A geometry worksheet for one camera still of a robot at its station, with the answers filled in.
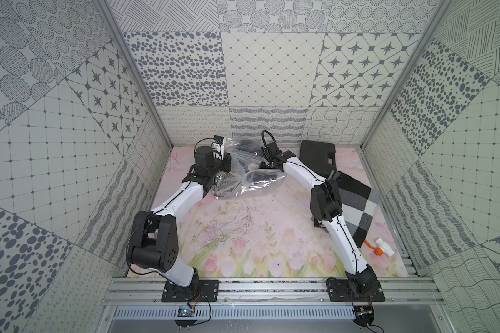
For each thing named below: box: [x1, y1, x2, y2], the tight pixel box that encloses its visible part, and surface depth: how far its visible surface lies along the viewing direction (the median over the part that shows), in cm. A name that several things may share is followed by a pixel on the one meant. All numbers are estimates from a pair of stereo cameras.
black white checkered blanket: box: [330, 171, 381, 250], surface depth 94 cm
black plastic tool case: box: [298, 140, 337, 179], surface depth 113 cm
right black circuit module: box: [352, 305, 375, 327], surface depth 73 cm
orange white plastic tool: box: [363, 237, 396, 258], surface depth 84 cm
